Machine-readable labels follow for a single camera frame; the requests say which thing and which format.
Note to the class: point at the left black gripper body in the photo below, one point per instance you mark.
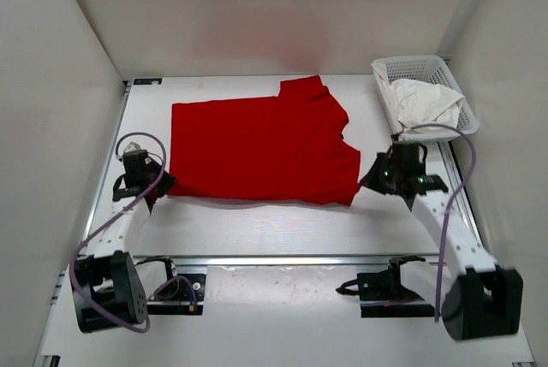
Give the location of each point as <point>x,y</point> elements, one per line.
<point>156,170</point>

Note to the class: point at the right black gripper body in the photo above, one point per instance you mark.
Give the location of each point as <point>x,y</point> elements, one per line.
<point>392,174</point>

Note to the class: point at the red t shirt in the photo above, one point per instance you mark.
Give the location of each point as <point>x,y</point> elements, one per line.
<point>288,147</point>

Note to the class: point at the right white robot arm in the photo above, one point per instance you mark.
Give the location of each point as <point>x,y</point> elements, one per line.
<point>470,292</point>

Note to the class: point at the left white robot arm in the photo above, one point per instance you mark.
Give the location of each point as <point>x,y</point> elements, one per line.
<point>109,288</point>

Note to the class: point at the white t shirt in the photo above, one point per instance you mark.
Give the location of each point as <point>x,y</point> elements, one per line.
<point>424,104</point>

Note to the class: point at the small table label sticker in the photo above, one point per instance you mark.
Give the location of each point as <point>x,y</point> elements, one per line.
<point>147,81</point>

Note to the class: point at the white plastic basket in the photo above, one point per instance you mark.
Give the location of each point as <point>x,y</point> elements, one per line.
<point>466,114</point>

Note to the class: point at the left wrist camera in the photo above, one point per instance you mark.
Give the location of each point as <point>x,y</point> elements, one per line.
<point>131,147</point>

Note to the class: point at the aluminium table rail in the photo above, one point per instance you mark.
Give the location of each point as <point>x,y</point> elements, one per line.
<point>283,260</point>

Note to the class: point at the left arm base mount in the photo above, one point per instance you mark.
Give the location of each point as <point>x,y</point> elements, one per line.
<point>172,289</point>

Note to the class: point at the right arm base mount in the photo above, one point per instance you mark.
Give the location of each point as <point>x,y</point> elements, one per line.
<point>382,294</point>

